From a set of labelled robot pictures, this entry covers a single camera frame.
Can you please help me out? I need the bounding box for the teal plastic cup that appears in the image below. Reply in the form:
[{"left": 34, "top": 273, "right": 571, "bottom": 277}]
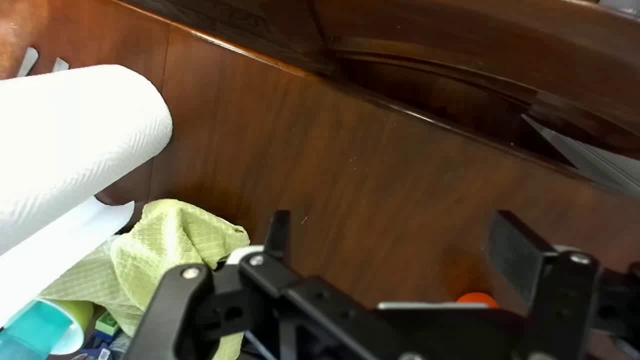
[{"left": 0, "top": 299, "right": 89, "bottom": 360}]

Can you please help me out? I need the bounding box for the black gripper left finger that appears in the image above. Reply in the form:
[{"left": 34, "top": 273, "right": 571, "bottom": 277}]
[{"left": 126, "top": 208, "right": 302, "bottom": 360}]

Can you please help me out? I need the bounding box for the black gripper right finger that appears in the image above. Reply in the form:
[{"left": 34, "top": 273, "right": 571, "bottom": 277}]
[{"left": 486, "top": 208, "right": 640, "bottom": 360}]

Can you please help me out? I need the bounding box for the small green block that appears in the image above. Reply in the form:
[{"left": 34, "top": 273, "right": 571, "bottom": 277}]
[{"left": 95, "top": 311, "right": 122, "bottom": 339}]

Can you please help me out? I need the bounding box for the white paper towel roll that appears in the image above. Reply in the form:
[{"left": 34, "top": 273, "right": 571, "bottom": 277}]
[{"left": 0, "top": 62, "right": 176, "bottom": 328}]

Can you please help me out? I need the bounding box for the pale grey flat sheet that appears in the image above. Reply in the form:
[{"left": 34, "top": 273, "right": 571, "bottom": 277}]
[{"left": 521, "top": 115, "right": 640, "bottom": 198}]

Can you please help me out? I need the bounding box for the green cloth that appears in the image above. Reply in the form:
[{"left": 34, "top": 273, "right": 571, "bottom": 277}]
[{"left": 38, "top": 198, "right": 253, "bottom": 360}]

